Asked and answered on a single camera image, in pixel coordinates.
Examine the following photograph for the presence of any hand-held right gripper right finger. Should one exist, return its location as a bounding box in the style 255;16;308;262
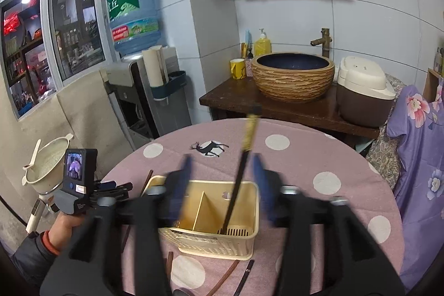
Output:
251;153;406;296

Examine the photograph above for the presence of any plain black chopstick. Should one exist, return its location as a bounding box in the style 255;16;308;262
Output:
233;260;255;296

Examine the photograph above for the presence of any black chopstick with gold end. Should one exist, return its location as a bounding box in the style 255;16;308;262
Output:
220;105;263;235

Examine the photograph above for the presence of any purple floral cloth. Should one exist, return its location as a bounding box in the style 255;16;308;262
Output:
386;77;444;294

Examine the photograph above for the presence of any cream brown rice cooker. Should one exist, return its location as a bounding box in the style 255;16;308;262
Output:
335;55;397;129

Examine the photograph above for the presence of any blue wall holder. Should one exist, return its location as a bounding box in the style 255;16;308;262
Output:
151;70;188;100

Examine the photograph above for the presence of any blue water jug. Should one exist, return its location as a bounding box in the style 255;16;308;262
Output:
106;0;163;55

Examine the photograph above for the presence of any person's left forearm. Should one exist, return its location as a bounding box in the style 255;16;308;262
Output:
10;230;64;287

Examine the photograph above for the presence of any woven wicker basket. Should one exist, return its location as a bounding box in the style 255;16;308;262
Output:
251;52;335;104

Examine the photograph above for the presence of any small wooden box shelf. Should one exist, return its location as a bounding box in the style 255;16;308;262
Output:
422;68;444;103

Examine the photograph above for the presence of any person's left hand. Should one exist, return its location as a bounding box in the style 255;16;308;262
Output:
47;211;89;250

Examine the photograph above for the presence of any dark wooden counter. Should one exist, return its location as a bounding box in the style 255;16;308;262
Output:
199;76;380;140

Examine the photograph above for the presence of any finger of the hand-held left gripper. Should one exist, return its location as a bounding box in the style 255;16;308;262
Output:
91;180;134;202

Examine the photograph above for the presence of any sliding glass window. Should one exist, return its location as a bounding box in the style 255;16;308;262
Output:
0;0;117;121

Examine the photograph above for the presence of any cream plastic colander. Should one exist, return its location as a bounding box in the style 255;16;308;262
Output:
22;133;74;195

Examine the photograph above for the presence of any paisley patterned cloth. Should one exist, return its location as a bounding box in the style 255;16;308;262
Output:
365;73;407;191

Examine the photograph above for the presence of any grey water dispenser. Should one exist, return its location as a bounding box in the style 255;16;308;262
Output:
104;46;192;151

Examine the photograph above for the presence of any brass faucet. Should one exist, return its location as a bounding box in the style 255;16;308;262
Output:
310;27;334;58

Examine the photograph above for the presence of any yellow mug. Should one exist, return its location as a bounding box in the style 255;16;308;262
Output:
229;58;247;79

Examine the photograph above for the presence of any yellow soap pump bottle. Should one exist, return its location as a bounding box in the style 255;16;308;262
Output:
254;28;272;57

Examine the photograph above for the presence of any white plastic handle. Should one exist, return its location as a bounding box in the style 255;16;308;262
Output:
25;195;49;235

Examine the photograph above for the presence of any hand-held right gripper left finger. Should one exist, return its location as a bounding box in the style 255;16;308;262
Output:
40;154;194;296

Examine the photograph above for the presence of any pink polka dot tablecloth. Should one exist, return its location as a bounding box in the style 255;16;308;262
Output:
97;118;405;296

